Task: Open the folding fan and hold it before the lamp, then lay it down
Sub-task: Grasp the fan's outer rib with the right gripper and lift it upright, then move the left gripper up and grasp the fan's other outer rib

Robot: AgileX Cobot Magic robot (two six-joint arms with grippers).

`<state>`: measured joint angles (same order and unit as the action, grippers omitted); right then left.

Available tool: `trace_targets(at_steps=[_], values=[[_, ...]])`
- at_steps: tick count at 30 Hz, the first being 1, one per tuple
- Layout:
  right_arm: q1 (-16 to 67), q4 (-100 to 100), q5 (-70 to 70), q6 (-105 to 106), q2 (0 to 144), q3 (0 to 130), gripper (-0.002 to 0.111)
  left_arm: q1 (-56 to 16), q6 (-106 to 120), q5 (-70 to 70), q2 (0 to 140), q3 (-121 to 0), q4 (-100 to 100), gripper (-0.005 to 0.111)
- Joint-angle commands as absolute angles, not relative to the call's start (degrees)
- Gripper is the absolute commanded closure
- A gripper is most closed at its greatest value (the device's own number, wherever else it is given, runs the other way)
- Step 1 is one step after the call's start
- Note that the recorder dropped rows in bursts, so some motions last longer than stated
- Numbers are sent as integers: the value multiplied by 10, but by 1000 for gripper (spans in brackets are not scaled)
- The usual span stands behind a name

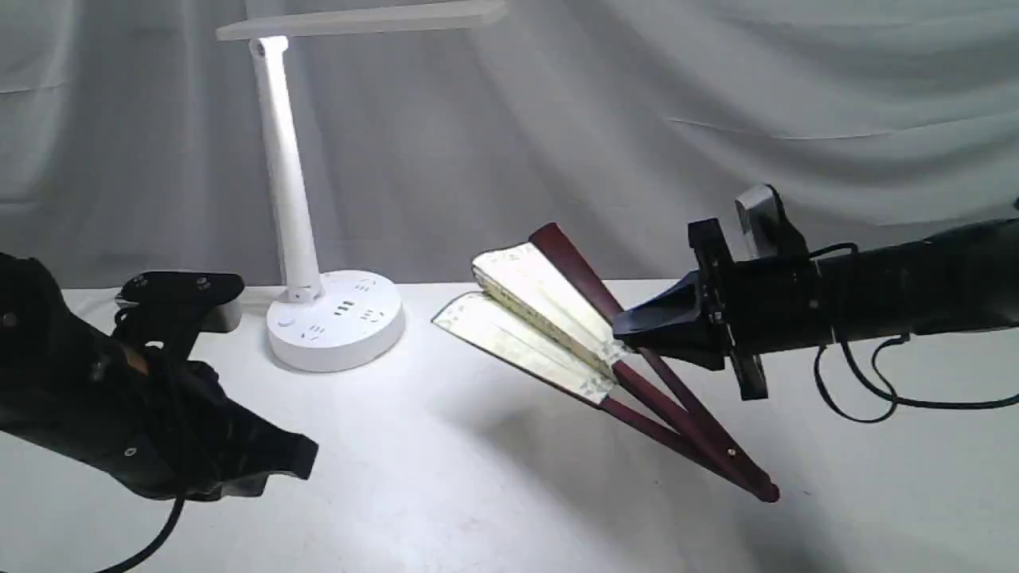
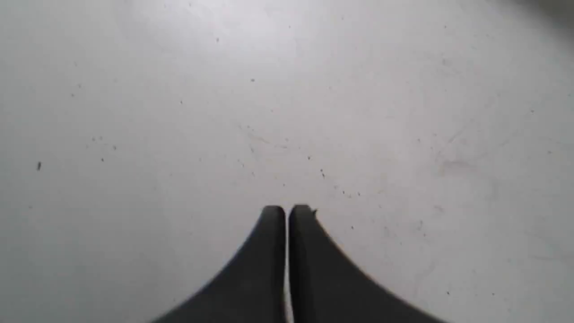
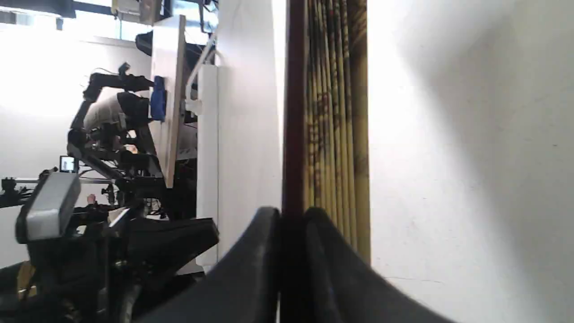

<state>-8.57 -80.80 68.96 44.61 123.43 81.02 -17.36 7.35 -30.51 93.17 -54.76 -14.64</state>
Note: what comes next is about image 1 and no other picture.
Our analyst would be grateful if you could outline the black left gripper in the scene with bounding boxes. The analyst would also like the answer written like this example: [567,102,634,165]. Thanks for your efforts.
[48,310,319,503]

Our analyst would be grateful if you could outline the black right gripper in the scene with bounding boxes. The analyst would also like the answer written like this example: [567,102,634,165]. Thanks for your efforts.
[611,219,829,400]

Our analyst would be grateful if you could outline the cream paper folding fan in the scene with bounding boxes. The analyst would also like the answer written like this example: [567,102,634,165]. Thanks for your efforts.
[432,224,780,503]

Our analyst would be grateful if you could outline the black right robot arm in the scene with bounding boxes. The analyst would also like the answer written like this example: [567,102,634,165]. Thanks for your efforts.
[612,219,1018,400]

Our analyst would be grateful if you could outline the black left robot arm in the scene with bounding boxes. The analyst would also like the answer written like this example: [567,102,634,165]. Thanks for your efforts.
[1,255,319,503]

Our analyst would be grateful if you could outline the white desk lamp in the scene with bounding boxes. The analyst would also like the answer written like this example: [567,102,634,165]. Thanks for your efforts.
[216,1,507,373]

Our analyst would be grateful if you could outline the grey backdrop curtain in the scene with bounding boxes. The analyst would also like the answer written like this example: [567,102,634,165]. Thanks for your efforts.
[1,1,1018,289]

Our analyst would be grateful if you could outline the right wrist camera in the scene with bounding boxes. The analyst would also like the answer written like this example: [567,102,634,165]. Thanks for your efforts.
[736,184,809,259]

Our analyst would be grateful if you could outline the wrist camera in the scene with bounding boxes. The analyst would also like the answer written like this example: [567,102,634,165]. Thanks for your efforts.
[114,271,245,333]
[736,184,809,259]

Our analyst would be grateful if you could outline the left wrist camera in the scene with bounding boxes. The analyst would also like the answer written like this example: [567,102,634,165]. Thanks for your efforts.
[114,271,245,333]

